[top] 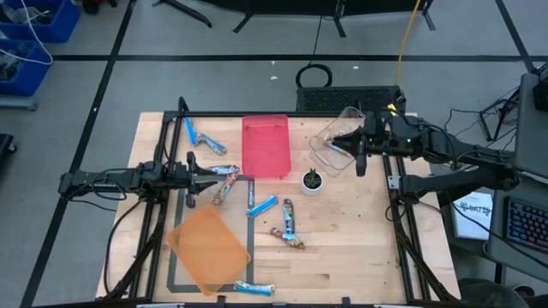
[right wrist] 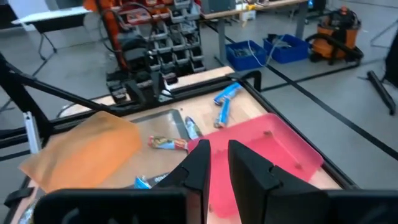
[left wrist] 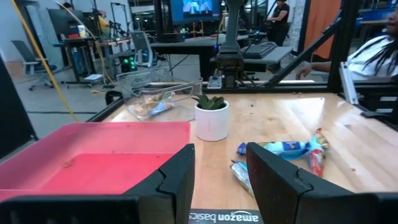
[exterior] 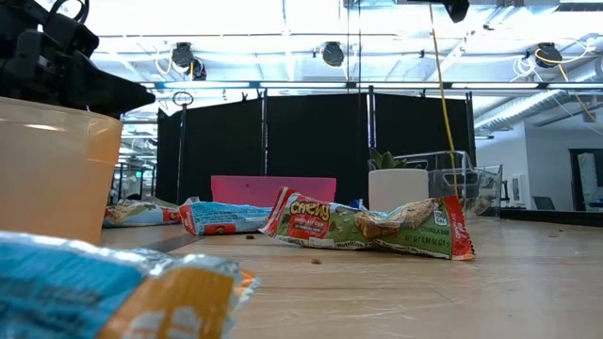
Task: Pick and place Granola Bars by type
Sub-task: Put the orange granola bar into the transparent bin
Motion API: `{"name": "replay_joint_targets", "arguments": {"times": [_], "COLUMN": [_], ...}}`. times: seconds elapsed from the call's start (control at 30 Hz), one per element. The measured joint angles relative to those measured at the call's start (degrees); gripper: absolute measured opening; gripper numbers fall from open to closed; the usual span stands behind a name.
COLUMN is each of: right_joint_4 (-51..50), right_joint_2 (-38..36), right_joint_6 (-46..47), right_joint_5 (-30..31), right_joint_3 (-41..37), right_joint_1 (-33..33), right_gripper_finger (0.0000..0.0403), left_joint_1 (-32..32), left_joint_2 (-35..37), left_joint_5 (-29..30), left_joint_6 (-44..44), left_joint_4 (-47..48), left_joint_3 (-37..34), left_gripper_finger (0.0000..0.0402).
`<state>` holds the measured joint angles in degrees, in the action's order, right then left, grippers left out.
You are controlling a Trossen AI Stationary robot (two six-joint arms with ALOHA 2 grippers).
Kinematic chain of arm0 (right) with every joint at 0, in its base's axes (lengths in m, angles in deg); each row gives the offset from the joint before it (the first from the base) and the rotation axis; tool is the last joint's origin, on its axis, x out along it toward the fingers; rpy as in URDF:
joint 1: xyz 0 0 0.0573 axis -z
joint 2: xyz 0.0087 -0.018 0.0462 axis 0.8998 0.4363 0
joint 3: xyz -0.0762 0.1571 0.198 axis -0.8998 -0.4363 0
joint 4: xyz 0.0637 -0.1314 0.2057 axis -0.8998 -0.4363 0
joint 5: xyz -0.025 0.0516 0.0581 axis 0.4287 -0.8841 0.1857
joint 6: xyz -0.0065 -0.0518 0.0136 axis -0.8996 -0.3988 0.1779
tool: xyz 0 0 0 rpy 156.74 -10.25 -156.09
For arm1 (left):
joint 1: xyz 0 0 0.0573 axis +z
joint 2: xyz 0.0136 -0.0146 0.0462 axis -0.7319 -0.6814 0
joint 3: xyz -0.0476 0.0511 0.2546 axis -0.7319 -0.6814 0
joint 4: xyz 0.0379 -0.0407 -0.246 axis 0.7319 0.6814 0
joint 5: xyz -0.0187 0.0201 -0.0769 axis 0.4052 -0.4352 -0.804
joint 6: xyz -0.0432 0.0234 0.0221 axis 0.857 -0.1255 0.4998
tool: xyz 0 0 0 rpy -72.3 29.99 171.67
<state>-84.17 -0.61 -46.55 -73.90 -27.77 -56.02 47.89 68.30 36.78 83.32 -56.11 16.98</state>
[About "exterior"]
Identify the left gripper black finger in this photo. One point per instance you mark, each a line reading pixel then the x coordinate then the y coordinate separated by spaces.
pixel 108 92

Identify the pink translucent plastic bin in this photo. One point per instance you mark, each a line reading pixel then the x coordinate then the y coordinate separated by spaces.
pixel 264 188

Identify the blue orange-ended granola bar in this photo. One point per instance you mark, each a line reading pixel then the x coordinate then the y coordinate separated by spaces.
pixel 70 292

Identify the blue red-ended granola bar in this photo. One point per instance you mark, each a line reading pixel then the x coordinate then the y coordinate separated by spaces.
pixel 221 217

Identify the black aluminium rig frame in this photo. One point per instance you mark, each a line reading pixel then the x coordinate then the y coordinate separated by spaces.
pixel 551 217

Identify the black ceiling spotlight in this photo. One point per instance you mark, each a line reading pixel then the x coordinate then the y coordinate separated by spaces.
pixel 548 55
pixel 184 55
pixel 333 54

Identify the orange translucent plastic bin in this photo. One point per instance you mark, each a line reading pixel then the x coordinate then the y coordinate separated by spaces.
pixel 56 169

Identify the white wall box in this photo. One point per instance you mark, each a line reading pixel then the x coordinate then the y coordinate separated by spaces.
pixel 518 188

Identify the grey tape rectangle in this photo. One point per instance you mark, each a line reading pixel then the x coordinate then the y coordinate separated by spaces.
pixel 176 242

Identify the small plant in white pot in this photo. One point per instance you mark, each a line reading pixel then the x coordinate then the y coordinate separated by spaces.
pixel 398 188

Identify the distant dark chair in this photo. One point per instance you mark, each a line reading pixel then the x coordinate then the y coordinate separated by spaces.
pixel 544 203

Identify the clear plastic bin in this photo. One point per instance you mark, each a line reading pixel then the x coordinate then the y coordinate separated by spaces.
pixel 485 183

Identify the light blue granola bar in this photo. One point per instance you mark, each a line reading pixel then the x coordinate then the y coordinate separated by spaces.
pixel 194 201

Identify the blue dark-ended granola bar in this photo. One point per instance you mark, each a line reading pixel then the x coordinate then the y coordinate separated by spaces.
pixel 358 204

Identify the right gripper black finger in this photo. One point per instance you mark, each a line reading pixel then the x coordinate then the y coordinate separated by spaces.
pixel 456 9

